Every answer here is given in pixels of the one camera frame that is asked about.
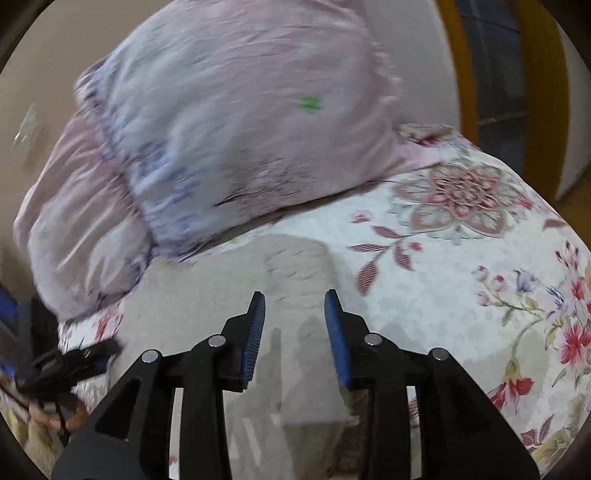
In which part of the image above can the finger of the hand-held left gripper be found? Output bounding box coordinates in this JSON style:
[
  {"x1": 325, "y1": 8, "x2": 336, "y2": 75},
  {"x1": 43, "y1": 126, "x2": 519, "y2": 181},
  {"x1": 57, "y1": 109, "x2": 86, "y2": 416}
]
[{"x1": 78, "y1": 339, "x2": 123, "y2": 370}]

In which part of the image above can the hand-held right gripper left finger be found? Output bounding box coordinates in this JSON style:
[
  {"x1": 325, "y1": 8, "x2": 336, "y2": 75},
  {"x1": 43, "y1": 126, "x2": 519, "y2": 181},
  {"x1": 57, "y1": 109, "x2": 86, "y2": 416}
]
[{"x1": 51, "y1": 291, "x2": 267, "y2": 480}]

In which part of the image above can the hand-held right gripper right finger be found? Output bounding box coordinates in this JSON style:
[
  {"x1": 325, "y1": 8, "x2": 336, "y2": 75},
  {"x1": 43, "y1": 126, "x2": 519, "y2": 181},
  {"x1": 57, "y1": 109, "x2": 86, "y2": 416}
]
[{"x1": 324, "y1": 289, "x2": 542, "y2": 480}]

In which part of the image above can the beige cable-knit sweater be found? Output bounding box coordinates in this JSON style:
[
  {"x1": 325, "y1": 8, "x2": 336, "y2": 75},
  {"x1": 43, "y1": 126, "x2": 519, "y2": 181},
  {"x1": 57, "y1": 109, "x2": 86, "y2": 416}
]
[{"x1": 60, "y1": 233, "x2": 368, "y2": 480}]

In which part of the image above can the person's left hand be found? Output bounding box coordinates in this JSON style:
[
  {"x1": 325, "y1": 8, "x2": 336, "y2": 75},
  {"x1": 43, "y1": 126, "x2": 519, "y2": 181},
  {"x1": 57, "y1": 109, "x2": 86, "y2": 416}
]
[{"x1": 28, "y1": 401, "x2": 88, "y2": 435}]

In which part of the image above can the dark blue cloth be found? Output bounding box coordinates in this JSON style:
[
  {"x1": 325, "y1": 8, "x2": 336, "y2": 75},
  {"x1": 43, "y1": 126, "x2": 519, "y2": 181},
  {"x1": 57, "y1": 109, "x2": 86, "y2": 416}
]
[{"x1": 0, "y1": 284, "x2": 58, "y2": 365}]

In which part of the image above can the white floral bed sheet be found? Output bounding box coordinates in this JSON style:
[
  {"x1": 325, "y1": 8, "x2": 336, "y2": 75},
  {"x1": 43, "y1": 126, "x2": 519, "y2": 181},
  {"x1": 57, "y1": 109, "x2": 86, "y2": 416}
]
[{"x1": 0, "y1": 122, "x2": 591, "y2": 480}]

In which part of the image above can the lavender floral pillow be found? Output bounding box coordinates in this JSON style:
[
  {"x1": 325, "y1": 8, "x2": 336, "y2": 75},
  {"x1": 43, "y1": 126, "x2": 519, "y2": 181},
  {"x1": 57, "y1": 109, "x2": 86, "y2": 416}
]
[{"x1": 13, "y1": 0, "x2": 445, "y2": 320}]

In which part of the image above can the wooden door frame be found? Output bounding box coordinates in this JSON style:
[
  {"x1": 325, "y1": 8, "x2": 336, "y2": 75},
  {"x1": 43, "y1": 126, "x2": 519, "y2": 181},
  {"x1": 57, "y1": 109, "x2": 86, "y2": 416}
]
[{"x1": 436, "y1": 0, "x2": 574, "y2": 200}]

